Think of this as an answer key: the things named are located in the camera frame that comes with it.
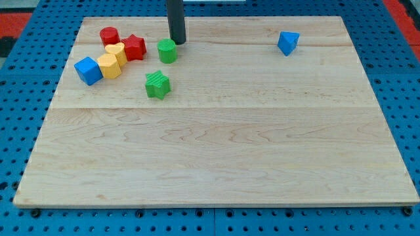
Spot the green cylinder block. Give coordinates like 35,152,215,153
157,39,177,64

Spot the green star block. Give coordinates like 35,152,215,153
145,70,171,100

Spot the red star block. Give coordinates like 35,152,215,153
121,34,147,61

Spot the light wooden board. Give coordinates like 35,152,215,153
14,16,419,208

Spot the blue triangle block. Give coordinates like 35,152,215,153
278,31,300,56

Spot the yellow pentagon block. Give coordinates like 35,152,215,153
97,53,121,79

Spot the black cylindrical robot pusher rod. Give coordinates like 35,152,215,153
166,0,186,45

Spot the yellow heart block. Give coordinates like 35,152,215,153
104,42,127,66

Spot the red cylinder block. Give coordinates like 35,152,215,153
99,27,121,47

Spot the blue cube block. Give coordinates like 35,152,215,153
74,57,103,86

